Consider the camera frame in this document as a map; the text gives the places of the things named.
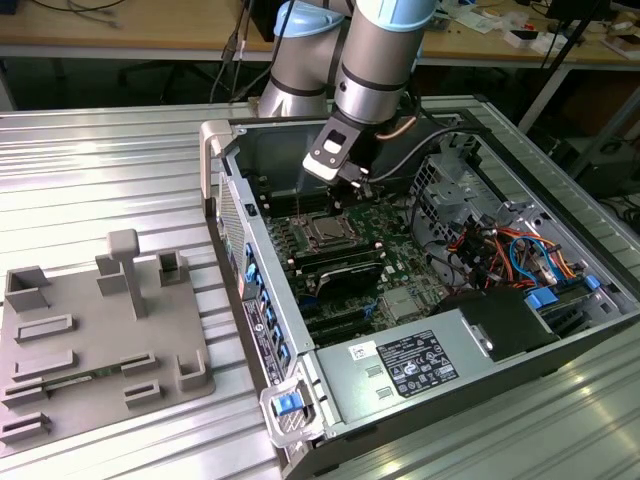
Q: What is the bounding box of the open PC case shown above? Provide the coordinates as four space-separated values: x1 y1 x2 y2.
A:
198 107 640 480

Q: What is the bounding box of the orange wire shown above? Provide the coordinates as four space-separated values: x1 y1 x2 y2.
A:
492 225 584 279

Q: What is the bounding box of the silver chipset heatsink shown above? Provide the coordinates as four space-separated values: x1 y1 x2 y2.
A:
384 289 419 321

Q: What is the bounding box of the black RAM slot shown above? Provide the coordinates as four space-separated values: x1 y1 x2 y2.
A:
257 184 329 216
292 244 384 276

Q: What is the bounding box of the green motherboard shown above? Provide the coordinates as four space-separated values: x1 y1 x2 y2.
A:
254 184 451 346

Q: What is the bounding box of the CPU socket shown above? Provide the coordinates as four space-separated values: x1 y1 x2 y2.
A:
299 212 361 254

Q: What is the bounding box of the grey parts rack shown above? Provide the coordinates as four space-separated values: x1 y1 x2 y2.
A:
0 228 217 446

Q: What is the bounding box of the white and grey wrist camera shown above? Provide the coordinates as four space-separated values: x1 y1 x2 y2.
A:
302 117 362 182

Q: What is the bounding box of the black camera cable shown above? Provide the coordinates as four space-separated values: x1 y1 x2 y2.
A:
368 127 481 184

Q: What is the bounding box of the black plastic shroud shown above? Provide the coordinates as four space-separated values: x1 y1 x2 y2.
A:
434 287 556 361

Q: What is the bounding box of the perforated metal drive cage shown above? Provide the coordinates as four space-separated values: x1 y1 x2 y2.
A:
409 152 501 251

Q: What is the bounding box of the black expansion card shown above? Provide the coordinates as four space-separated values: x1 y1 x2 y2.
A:
312 264 381 301

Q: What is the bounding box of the brown braided cable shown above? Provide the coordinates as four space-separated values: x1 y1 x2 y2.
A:
374 114 417 142

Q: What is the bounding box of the wooden desk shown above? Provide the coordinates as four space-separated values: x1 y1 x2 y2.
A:
0 0 640 66

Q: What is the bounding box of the black expansion slot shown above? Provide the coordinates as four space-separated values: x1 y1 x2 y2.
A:
304 309 376 347

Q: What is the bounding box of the small white box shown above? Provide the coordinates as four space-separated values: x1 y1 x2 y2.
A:
503 28 541 50

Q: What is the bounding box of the silver power supply with label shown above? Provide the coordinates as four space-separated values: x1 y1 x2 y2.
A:
313 305 496 426

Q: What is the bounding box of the blue wire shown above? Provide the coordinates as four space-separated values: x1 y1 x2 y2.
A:
508 233 557 287

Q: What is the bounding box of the metal socket cover frame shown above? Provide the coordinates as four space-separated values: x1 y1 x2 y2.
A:
305 215 359 251

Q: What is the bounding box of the green RAM stick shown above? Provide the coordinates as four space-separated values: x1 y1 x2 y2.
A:
42 366 124 389

